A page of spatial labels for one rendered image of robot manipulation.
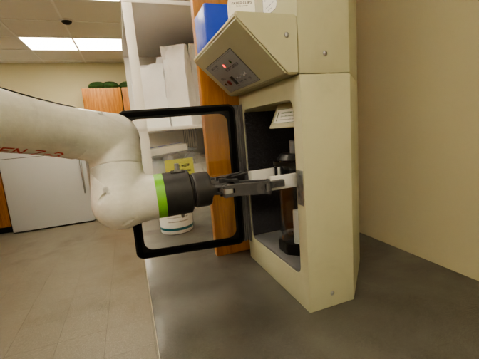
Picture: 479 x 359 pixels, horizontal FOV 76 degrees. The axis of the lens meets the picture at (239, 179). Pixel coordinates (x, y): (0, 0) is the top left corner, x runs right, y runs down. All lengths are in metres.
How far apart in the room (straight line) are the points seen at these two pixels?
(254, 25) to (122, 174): 0.35
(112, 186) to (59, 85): 5.62
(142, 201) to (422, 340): 0.55
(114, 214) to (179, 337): 0.26
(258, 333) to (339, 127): 0.42
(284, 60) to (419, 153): 0.52
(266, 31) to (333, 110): 0.19
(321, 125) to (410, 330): 0.41
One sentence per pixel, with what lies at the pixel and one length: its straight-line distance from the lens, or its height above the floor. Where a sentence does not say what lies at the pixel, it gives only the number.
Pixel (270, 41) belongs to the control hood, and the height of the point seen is 1.46.
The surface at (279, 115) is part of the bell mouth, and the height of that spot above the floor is 1.34.
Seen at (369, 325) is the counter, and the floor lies 0.94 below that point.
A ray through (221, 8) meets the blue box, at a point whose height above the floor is 1.59.
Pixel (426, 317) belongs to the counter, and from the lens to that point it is 0.73.
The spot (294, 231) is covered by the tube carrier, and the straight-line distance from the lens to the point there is 0.73.
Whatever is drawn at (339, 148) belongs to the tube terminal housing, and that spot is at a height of 1.27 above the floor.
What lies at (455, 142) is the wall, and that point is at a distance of 0.89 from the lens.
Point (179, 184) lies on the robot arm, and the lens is 0.62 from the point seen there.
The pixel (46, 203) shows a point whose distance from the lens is 5.60.
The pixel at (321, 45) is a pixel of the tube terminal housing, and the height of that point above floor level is 1.46.
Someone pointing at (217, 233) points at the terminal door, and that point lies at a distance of 0.88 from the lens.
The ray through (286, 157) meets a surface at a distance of 0.70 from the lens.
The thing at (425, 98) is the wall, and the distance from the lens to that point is 0.94.
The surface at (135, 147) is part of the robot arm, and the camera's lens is 0.64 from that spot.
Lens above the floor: 1.32
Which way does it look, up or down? 10 degrees down
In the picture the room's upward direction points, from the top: 5 degrees counter-clockwise
